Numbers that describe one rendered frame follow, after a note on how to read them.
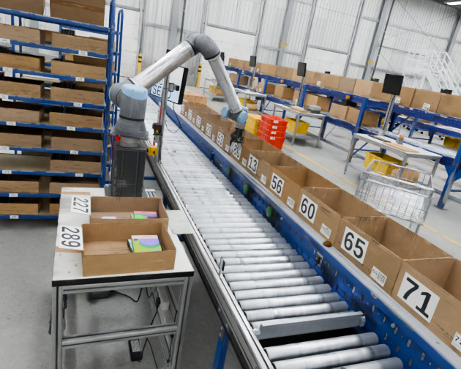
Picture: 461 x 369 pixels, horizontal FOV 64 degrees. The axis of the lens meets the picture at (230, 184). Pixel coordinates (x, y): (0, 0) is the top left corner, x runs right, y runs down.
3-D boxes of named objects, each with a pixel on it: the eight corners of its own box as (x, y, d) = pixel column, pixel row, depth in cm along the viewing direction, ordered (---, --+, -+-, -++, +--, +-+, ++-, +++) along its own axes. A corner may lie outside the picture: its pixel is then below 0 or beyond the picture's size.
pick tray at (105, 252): (80, 242, 172) (80, 223, 169) (160, 239, 188) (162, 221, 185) (82, 277, 148) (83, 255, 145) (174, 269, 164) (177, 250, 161)
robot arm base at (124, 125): (112, 132, 211) (113, 116, 208) (115, 126, 229) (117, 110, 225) (145, 138, 216) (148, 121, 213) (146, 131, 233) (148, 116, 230)
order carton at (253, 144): (230, 156, 319) (233, 137, 314) (260, 158, 330) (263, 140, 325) (246, 170, 285) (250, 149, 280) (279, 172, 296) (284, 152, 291)
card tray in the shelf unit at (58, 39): (50, 46, 276) (50, 31, 273) (54, 45, 302) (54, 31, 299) (107, 55, 291) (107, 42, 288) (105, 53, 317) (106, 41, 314)
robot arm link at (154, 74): (110, 96, 217) (205, 27, 234) (102, 91, 230) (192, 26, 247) (125, 116, 227) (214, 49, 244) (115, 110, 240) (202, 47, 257)
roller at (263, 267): (214, 273, 176) (215, 263, 174) (306, 267, 195) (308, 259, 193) (216, 279, 171) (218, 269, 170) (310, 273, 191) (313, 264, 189)
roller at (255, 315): (237, 318, 147) (239, 308, 146) (342, 307, 167) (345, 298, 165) (241, 327, 143) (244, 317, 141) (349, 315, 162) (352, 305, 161)
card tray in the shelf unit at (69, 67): (50, 73, 283) (50, 59, 280) (54, 69, 310) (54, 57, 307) (105, 80, 297) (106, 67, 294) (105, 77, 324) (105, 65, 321)
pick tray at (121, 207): (88, 212, 202) (89, 195, 199) (158, 212, 217) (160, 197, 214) (89, 237, 178) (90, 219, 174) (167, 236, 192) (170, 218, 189)
